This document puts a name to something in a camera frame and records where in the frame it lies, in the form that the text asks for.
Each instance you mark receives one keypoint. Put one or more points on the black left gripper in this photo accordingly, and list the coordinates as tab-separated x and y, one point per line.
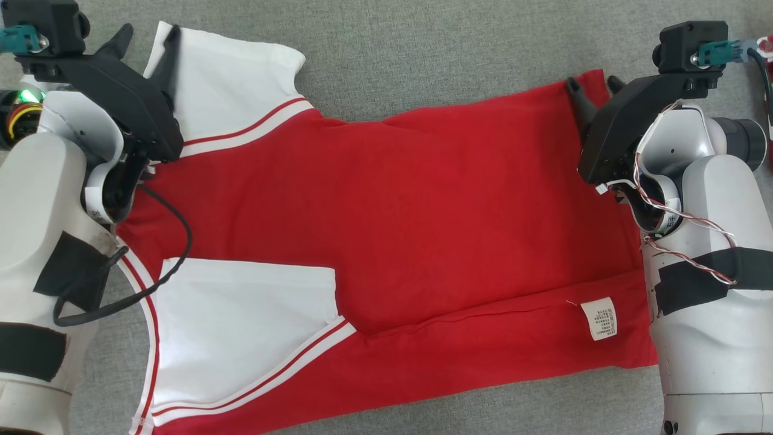
133	115

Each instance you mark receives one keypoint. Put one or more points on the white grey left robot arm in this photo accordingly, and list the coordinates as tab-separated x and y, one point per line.
36	181

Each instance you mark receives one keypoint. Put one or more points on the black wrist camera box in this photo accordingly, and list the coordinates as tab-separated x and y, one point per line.
682	42
54	24

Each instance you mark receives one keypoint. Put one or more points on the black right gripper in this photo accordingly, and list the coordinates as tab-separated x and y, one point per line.
616	133

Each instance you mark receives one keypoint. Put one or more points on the red white jersey shirt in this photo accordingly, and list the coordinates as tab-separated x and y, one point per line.
392	211

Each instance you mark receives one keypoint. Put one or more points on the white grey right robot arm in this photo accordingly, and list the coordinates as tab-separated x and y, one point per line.
712	362

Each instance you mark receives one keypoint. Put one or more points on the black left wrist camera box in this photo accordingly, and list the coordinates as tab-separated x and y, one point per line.
54	24

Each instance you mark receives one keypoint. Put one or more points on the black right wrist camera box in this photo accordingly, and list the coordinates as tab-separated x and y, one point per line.
682	42

